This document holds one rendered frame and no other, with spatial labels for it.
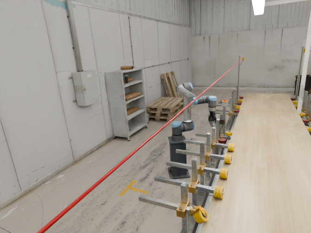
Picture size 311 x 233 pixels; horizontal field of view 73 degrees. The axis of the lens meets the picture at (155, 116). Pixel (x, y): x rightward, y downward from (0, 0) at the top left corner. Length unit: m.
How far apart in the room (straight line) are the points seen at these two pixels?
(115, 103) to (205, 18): 6.79
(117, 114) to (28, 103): 1.92
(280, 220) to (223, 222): 0.33
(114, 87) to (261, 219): 3.82
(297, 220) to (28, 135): 3.34
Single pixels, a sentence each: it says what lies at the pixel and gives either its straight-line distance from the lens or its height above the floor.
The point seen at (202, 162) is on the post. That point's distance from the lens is 1.86.
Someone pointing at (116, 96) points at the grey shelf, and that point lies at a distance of 4.70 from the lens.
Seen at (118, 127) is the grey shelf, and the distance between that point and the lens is 4.92.
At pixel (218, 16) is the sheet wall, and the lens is 10.28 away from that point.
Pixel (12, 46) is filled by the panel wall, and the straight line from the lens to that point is 3.58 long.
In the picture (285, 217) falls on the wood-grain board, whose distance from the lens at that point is 1.62.
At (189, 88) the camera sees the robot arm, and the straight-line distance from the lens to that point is 3.08.
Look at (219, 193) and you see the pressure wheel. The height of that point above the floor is 0.96.
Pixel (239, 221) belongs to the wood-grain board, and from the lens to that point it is 1.51.
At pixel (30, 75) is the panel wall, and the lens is 3.67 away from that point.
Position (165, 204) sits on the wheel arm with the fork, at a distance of 1.49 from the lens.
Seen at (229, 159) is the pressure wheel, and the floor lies 0.95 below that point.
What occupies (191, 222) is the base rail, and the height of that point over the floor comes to 0.70.
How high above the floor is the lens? 1.91
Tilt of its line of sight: 17 degrees down
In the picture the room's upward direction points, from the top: 4 degrees counter-clockwise
